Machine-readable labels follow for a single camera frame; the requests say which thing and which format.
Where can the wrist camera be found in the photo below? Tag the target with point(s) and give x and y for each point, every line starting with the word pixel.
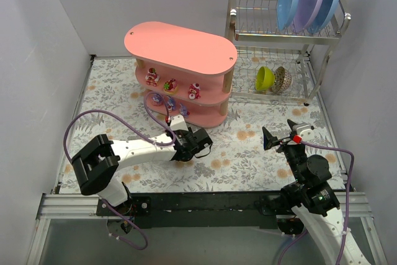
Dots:
pixel 178 123
pixel 304 131

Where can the pink three-tier shelf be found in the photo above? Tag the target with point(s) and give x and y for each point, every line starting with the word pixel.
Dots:
pixel 189 56

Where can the pink figure toy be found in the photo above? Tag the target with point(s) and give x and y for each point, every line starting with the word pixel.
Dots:
pixel 194 91

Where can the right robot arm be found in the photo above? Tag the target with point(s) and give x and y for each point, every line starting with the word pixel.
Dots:
pixel 311 198

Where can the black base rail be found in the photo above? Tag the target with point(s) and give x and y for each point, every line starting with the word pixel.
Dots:
pixel 262 209

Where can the pink purple cupcake toy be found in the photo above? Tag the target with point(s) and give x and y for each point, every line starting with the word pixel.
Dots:
pixel 157 99

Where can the right blue plate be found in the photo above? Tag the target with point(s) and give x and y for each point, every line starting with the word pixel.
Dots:
pixel 325 14

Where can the floral table mat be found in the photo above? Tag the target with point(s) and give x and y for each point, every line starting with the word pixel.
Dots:
pixel 113 100

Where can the strawberry cake toy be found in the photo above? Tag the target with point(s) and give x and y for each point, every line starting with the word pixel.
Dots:
pixel 152 78

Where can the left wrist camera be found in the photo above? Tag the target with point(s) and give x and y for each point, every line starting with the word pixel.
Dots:
pixel 178 123

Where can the pink flowerpot toy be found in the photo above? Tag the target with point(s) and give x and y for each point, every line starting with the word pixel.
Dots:
pixel 171 86

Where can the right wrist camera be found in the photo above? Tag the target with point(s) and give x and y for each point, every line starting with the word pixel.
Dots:
pixel 304 131

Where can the patterned ceramic bowl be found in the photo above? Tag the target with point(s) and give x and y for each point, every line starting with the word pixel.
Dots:
pixel 283 80

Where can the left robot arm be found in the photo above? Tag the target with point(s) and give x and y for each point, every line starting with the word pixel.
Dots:
pixel 95 164

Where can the purple bunny head toy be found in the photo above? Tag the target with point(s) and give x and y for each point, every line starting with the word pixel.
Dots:
pixel 171 104

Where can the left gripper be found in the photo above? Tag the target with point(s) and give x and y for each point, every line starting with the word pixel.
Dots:
pixel 195 141

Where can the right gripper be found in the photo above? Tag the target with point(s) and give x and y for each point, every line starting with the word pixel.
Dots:
pixel 283 141

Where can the lime green bowl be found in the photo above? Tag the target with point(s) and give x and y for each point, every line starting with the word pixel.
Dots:
pixel 264 79

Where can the purple plate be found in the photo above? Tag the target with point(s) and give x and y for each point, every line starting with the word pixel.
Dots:
pixel 306 13

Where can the steel dish rack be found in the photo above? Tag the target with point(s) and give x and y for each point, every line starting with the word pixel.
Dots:
pixel 251 25

